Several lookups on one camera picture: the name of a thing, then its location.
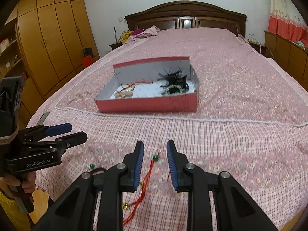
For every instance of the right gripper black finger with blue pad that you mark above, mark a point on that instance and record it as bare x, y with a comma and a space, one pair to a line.
96, 198
235, 209

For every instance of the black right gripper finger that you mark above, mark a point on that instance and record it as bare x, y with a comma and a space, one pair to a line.
70, 141

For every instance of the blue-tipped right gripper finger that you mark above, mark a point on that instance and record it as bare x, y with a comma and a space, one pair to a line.
51, 131

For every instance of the person's left hand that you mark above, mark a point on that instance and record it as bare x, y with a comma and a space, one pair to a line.
28, 184

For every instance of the open wooden shelf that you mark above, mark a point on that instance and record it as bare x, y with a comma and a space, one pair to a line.
13, 64

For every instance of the red stool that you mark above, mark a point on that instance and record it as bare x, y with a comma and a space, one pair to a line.
87, 61

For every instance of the pink patterned bedspread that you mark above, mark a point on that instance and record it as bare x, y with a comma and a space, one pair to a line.
251, 121

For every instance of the wooden wardrobe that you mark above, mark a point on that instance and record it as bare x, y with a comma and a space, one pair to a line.
54, 35

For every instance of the left wooden nightstand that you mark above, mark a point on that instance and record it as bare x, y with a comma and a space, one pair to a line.
115, 45

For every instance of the wooden nightstand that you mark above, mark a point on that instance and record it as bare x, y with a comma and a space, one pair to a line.
115, 45
260, 48

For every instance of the red cardboard box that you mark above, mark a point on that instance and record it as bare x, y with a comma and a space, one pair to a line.
135, 87

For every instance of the pile of colourful clothes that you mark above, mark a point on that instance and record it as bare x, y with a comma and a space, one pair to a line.
132, 35

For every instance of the black feather hair accessory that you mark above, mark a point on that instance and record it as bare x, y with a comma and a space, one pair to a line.
176, 83

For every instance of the wooden side cabinet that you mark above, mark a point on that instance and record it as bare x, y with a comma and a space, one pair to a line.
289, 56

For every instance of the right wooden nightstand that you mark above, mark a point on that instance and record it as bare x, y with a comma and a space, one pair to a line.
260, 48

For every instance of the dark wooden headboard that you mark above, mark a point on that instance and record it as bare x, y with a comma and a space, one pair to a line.
188, 14

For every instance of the white and red curtain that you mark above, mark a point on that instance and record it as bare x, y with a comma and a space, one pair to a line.
286, 21

